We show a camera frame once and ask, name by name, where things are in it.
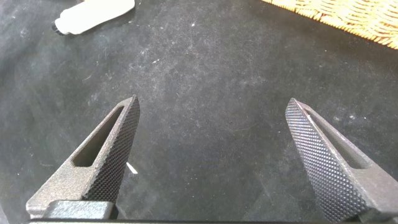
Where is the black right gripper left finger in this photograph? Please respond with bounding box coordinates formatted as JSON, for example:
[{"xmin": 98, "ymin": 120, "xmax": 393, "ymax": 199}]
[{"xmin": 25, "ymin": 95, "xmax": 141, "ymax": 220}]

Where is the white handheld brush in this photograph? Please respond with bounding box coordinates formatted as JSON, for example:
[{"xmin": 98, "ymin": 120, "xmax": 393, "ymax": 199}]
[{"xmin": 51, "ymin": 0, "xmax": 136, "ymax": 35}]

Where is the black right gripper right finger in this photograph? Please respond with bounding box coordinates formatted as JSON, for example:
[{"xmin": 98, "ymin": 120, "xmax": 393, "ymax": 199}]
[{"xmin": 285, "ymin": 98, "xmax": 398, "ymax": 223}]

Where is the small white paper scrap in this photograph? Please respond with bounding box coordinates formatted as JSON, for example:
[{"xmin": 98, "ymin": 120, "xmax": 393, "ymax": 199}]
[{"xmin": 126, "ymin": 161, "xmax": 139, "ymax": 175}]

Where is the wicker basket with brown handles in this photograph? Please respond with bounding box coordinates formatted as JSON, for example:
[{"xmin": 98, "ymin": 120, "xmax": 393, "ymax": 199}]
[{"xmin": 261, "ymin": 0, "xmax": 398, "ymax": 50}]

